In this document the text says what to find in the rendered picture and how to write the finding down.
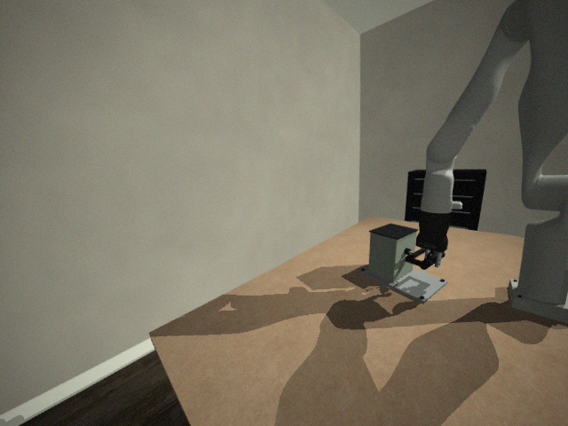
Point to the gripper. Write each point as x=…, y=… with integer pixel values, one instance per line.
x=435, y=213

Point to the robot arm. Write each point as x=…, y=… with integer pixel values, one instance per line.
x=543, y=122

